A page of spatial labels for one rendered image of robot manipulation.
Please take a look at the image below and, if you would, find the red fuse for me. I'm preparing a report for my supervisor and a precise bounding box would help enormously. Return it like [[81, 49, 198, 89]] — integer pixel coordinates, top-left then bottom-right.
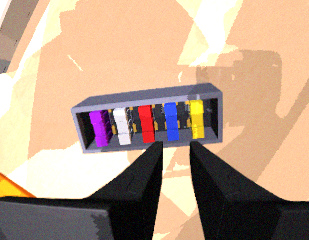
[[138, 105, 155, 143]]

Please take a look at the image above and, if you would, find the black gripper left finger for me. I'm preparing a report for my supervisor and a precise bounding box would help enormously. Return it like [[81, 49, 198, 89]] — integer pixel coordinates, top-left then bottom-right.
[[0, 141, 163, 240]]

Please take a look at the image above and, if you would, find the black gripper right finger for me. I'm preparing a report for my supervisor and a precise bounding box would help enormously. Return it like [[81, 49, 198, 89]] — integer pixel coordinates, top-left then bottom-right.
[[189, 141, 309, 240]]

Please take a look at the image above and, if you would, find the blue fuse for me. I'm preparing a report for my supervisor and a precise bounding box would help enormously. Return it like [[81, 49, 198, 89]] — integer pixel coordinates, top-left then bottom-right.
[[164, 102, 179, 141]]

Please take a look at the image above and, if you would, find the grey fuse block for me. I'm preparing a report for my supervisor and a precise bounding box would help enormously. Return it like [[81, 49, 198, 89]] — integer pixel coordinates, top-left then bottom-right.
[[70, 83, 223, 154]]

